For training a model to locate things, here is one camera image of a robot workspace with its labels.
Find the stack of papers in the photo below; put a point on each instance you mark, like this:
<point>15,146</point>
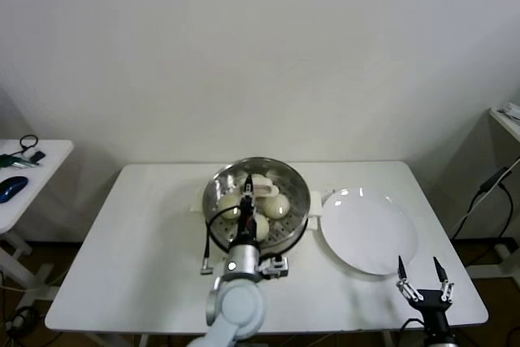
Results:
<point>512,109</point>

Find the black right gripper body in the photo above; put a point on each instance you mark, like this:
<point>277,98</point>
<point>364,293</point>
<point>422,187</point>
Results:
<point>434,310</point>

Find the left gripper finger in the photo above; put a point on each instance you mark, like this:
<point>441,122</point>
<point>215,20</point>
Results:
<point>249,198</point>
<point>249,184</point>

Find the cream electric cooking pot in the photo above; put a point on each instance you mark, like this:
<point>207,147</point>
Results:
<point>293,250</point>

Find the glass pot lid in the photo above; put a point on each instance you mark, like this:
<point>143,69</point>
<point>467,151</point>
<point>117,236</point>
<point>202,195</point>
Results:
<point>266,189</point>

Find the white round plate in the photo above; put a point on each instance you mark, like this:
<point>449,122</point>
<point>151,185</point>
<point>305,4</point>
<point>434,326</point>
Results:
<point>365,229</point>

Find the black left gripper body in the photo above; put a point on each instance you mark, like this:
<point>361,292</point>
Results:
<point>248,223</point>

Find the white side table with papers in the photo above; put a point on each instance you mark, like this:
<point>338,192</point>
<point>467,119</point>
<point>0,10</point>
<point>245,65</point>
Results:
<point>503,117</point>

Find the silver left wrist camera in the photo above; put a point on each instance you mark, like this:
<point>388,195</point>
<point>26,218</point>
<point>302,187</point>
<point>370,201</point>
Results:
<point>276,266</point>

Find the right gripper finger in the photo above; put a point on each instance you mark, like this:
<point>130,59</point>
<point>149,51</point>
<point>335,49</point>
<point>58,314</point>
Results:
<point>408,288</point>
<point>447,292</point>

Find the blue computer mouse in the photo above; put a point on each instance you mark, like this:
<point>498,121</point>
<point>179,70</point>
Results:
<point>11,188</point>

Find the small black tag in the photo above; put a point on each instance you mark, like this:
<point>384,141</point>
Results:
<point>37,156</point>

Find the white steamed baozi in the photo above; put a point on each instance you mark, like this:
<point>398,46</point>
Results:
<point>278,205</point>
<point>228,206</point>
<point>263,228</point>

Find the stainless steel steamer basket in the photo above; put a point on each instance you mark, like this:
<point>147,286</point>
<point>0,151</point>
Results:
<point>316,205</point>

